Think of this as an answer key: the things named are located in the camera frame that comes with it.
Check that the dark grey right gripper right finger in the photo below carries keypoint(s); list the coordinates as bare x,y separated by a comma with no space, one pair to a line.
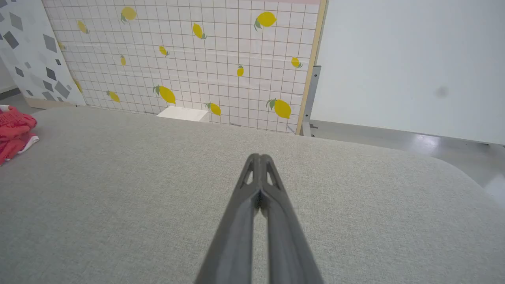
288,244

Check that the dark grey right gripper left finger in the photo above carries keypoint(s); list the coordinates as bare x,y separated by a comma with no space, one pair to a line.
232,244

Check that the red shorts white stripes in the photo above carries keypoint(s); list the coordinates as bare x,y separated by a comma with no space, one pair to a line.
12,132

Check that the white box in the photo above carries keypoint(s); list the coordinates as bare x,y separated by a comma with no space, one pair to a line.
183,114

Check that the grey metal panel stand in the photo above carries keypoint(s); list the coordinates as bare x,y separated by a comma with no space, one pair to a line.
310,94

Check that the white partition board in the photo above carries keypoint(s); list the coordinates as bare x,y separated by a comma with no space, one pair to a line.
406,59

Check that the grey terrazzo print panel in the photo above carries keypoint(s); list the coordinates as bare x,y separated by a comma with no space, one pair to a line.
31,51

